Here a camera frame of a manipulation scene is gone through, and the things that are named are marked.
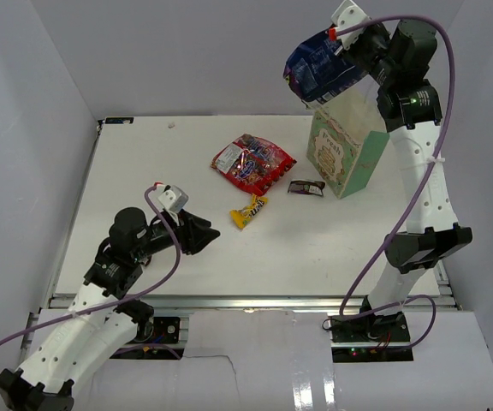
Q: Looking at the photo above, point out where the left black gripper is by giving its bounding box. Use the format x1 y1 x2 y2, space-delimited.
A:
133 207 221 260

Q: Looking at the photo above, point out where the yellow candy pack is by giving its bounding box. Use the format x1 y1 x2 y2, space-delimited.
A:
229 194 268 230

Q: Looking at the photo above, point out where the blue purple chips bag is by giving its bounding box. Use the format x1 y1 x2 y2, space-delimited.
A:
282 30 367 110

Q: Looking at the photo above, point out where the green paper gift bag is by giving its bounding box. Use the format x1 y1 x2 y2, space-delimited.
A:
306 87 389 199

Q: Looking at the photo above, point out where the red candy bag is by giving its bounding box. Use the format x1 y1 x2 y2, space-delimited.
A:
211 134 296 196

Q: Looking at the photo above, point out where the brown chocolate bar wrapper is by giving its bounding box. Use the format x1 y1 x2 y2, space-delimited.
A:
288 179 326 197

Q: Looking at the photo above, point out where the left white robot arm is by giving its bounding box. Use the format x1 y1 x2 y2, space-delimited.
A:
0 207 220 410

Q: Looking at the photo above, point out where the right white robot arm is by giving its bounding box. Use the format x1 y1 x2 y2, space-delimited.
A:
347 19 472 342

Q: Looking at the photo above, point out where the blue label sticker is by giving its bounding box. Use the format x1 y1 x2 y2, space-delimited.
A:
104 117 134 125

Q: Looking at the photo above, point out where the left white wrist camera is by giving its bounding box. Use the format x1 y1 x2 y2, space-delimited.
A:
154 182 189 214

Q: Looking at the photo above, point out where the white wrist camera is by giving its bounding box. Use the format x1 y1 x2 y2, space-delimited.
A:
154 182 189 214
329 0 371 50

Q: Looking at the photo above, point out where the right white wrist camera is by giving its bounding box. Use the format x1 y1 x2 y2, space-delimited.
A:
329 0 371 50

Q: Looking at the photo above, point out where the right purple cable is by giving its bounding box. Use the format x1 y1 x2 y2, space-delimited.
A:
341 15 455 320

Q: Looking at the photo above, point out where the purple cable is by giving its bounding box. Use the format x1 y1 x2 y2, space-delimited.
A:
0 186 183 389
341 15 455 320

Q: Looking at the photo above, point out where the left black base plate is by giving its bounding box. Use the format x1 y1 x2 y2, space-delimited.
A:
131 317 181 345

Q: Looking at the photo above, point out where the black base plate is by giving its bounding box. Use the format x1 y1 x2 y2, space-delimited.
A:
322 313 410 343
131 317 181 345

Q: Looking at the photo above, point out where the aluminium table frame rail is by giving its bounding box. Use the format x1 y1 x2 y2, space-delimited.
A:
49 295 456 311

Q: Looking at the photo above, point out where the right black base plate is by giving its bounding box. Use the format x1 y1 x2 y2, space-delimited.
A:
322 313 410 343

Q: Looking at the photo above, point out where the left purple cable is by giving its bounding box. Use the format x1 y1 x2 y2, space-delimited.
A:
0 186 183 389

